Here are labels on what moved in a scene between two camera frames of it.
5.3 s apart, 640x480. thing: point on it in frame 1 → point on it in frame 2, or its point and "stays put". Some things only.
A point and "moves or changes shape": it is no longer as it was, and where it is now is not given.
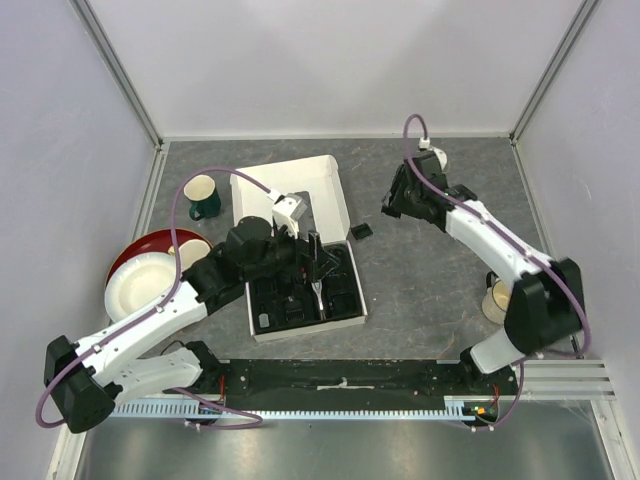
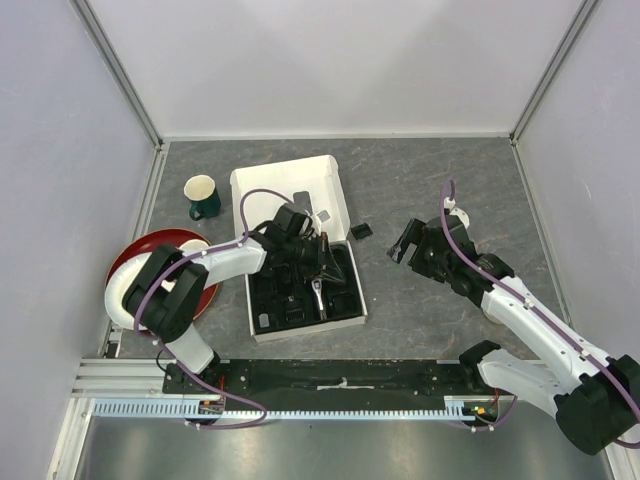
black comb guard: (293, 315) stays put
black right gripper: (395, 196) → (412, 234)
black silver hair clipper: (317, 285) stays put
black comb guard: (361, 231) stays put
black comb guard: (314, 255) moves or changes shape
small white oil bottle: (264, 320) stays put
